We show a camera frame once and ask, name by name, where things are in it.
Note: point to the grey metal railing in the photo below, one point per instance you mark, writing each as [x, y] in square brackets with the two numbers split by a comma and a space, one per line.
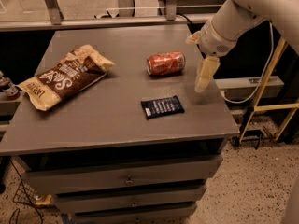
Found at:
[26, 15]

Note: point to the grey drawer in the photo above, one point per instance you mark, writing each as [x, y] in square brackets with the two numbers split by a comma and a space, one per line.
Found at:
[136, 215]
[130, 199]
[132, 174]

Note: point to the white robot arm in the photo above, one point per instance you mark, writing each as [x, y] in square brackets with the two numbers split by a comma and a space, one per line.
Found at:
[246, 14]

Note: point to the bottom grey drawer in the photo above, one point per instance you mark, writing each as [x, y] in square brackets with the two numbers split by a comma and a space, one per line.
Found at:
[136, 215]

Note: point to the yellow metal frame cart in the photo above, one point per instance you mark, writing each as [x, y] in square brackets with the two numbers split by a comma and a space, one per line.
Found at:
[254, 106]

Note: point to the top grey drawer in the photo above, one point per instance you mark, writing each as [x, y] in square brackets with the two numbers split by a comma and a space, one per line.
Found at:
[132, 174]

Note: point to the grey drawer cabinet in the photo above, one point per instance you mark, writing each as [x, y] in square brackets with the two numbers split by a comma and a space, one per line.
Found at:
[106, 124]

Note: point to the small bottle at left edge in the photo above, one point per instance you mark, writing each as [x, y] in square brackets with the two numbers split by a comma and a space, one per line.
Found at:
[8, 87]

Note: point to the red coke can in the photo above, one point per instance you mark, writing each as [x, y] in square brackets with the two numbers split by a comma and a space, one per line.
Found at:
[166, 63]

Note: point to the brown and cream chip bag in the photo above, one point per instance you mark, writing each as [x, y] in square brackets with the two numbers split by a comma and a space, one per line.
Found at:
[75, 72]

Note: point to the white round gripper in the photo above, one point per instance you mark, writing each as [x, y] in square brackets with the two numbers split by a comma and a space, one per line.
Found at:
[212, 40]

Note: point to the middle grey drawer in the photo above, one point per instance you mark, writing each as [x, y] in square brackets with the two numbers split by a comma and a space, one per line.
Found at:
[130, 199]

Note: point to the dark blue snack packet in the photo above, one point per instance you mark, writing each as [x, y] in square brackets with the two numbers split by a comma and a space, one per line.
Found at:
[162, 107]

